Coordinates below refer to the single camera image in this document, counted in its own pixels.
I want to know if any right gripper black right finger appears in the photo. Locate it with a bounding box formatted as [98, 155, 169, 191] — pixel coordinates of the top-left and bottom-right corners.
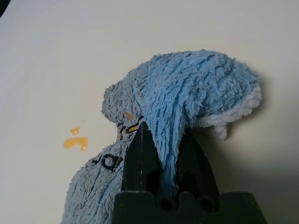
[177, 133, 220, 194]

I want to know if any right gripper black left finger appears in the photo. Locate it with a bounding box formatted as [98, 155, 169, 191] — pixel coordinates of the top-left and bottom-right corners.
[121, 121, 164, 194]

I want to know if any blue grey terry rag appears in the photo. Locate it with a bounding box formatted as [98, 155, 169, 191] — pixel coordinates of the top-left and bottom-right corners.
[61, 48, 262, 224]

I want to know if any small yellow liquid spill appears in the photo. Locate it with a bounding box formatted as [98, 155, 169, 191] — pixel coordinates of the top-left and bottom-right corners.
[62, 125, 89, 152]

